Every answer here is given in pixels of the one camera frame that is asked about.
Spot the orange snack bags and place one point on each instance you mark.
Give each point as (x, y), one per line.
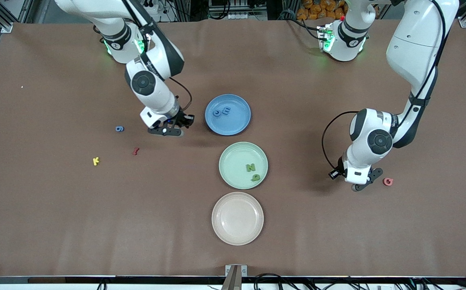
(317, 10)

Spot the blue foam number 9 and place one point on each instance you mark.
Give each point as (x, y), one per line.
(119, 128)

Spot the black table edge strip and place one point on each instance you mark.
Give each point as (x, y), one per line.
(55, 279)

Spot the light green plate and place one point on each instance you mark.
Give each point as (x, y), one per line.
(235, 159)

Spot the pink foam letter G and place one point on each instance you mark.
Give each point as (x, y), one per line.
(384, 182)

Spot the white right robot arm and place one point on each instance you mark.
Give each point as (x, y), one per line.
(152, 80)

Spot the green foam letter N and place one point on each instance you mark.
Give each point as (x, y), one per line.
(250, 167)

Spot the red foam letter I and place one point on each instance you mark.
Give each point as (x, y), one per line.
(135, 151)

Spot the blue foam letter E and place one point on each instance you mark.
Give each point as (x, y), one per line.
(225, 112)

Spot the dark green foam letter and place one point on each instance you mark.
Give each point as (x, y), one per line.
(254, 179)

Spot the blue foam letter C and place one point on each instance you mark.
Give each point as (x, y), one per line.
(214, 113)

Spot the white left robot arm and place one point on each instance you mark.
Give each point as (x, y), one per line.
(414, 40)

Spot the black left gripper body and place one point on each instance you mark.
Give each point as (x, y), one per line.
(340, 166)

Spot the brown table cover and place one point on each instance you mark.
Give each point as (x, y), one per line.
(96, 221)

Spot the blue plate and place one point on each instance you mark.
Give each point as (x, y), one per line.
(232, 125)

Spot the pale pink plate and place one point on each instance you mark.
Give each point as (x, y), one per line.
(237, 218)

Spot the grey metal bracket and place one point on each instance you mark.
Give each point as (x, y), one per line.
(236, 278)

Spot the white power strip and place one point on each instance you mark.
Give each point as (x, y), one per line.
(154, 6)

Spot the yellow foam letter K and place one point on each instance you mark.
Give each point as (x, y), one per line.
(95, 161)

